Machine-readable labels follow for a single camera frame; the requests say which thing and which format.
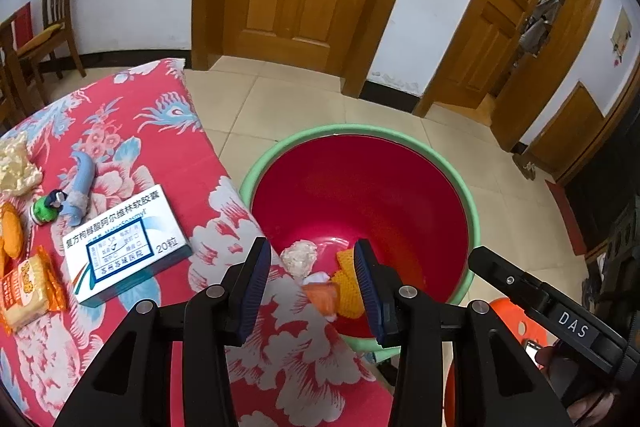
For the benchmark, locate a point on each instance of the white medicine box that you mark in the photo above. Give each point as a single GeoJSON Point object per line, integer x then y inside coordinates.
{"type": "Point", "coordinates": [125, 247]}

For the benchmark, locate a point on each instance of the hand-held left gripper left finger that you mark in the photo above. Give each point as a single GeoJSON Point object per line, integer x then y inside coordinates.
{"type": "Point", "coordinates": [252, 287]}

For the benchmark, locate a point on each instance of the orange carton box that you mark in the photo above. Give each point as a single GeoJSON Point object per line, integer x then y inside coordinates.
{"type": "Point", "coordinates": [322, 297]}

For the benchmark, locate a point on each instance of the yellow foam fruit net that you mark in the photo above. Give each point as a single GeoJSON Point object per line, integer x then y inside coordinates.
{"type": "Point", "coordinates": [345, 282]}

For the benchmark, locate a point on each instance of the dark cabinet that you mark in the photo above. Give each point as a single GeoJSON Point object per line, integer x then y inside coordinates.
{"type": "Point", "coordinates": [610, 207]}

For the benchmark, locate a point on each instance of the orange round cracker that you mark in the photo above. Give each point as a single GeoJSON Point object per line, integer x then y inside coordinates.
{"type": "Point", "coordinates": [11, 232]}

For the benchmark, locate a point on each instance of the orange snack packet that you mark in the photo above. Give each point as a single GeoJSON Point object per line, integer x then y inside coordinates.
{"type": "Point", "coordinates": [30, 292]}

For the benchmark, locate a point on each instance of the open wooden door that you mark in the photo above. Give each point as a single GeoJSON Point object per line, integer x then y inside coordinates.
{"type": "Point", "coordinates": [500, 22]}

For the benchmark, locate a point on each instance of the wooden chair with cushion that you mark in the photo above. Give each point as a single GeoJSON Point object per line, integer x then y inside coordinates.
{"type": "Point", "coordinates": [60, 2]}

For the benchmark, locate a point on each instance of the cream paper ball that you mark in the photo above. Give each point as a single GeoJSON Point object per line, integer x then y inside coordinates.
{"type": "Point", "coordinates": [299, 257]}
{"type": "Point", "coordinates": [17, 164]}

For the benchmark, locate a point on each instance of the person's right hand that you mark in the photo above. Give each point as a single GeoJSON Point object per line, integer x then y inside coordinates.
{"type": "Point", "coordinates": [592, 411]}

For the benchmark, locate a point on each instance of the wall poster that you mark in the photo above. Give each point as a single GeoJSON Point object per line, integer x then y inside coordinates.
{"type": "Point", "coordinates": [622, 38]}

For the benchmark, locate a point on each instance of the red basin with green rim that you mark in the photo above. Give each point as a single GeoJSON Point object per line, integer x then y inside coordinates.
{"type": "Point", "coordinates": [360, 187]}

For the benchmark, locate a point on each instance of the wooden dining table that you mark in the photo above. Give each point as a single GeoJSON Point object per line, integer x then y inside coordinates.
{"type": "Point", "coordinates": [10, 57]}

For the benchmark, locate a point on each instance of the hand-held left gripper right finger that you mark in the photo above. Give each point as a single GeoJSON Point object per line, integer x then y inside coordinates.
{"type": "Point", "coordinates": [370, 292]}

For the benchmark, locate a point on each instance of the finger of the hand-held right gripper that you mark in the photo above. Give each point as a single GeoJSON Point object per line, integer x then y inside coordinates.
{"type": "Point", "coordinates": [500, 274]}

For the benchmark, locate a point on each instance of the red floor mat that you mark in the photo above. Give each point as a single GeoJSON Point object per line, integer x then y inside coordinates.
{"type": "Point", "coordinates": [565, 217]}

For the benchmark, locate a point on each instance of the orange plastic stool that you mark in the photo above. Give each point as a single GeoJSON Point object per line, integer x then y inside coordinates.
{"type": "Point", "coordinates": [510, 317]}

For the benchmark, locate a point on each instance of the small green bottle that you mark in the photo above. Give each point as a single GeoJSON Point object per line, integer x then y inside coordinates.
{"type": "Point", "coordinates": [47, 207]}

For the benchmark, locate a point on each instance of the yellow seat cushion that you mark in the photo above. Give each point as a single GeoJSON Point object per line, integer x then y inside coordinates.
{"type": "Point", "coordinates": [37, 38]}

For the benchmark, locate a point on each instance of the red floral tablecloth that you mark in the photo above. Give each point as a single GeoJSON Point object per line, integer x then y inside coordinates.
{"type": "Point", "coordinates": [125, 117]}

